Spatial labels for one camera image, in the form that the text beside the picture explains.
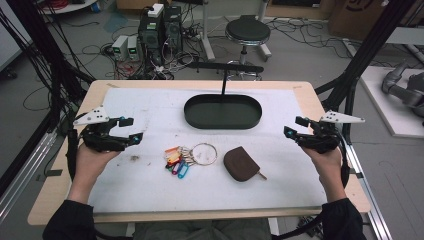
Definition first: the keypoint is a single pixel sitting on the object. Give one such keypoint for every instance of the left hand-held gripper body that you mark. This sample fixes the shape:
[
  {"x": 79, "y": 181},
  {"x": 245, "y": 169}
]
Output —
[{"x": 100, "y": 140}]

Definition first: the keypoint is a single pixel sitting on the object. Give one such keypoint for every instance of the person's left hand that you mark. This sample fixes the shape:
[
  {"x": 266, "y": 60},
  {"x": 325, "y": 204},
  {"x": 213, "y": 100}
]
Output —
[{"x": 91, "y": 165}]

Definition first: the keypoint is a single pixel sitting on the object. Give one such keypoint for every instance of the grey power supply unit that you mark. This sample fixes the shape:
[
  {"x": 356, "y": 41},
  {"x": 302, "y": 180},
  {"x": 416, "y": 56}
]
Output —
[
  {"x": 120, "y": 46},
  {"x": 133, "y": 47}
]

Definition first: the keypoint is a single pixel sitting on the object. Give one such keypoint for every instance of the black oval tray rack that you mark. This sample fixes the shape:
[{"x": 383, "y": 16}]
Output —
[{"x": 221, "y": 115}]

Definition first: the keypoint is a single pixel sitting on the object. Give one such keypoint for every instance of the brown zip pouch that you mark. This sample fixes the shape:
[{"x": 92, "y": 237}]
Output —
[{"x": 240, "y": 164}]

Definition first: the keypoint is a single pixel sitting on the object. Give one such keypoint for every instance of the round white table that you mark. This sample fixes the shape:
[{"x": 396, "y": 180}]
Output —
[{"x": 70, "y": 6}]

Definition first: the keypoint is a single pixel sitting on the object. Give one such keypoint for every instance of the black computer tower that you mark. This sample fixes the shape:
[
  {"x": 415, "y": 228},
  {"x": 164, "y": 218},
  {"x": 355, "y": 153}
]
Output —
[
  {"x": 150, "y": 36},
  {"x": 172, "y": 28}
]

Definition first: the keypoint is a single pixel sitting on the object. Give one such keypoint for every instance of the white box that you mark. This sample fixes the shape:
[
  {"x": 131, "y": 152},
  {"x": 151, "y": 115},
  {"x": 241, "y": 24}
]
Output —
[{"x": 155, "y": 10}]

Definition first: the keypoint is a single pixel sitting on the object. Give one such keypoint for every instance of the black round stool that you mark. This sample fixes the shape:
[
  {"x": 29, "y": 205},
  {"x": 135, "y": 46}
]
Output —
[{"x": 248, "y": 31}]

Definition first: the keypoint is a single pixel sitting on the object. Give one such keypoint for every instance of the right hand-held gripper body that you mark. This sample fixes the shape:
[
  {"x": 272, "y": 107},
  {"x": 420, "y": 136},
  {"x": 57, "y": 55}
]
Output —
[{"x": 318, "y": 138}]

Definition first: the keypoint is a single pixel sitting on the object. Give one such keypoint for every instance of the aluminium rail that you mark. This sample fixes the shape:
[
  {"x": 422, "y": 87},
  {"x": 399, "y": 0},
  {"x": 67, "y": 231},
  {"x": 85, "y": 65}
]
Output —
[
  {"x": 23, "y": 173},
  {"x": 370, "y": 200}
]

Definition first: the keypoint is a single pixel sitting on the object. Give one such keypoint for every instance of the white desk leg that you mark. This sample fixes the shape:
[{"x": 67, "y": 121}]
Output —
[
  {"x": 263, "y": 40},
  {"x": 207, "y": 33}
]

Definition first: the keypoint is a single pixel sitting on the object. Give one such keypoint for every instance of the large cardboard box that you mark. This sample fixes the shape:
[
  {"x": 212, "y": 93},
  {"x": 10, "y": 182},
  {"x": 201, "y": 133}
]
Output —
[{"x": 360, "y": 16}]

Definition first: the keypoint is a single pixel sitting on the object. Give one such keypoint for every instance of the white floor platform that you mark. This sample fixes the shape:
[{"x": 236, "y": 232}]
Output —
[{"x": 383, "y": 110}]

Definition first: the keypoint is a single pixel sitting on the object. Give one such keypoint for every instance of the person's right hand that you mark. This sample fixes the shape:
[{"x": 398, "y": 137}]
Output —
[{"x": 325, "y": 165}]

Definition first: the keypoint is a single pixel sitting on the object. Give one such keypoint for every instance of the white table mat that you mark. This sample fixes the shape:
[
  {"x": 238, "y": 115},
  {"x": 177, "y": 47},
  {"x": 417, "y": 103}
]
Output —
[{"x": 150, "y": 190}]

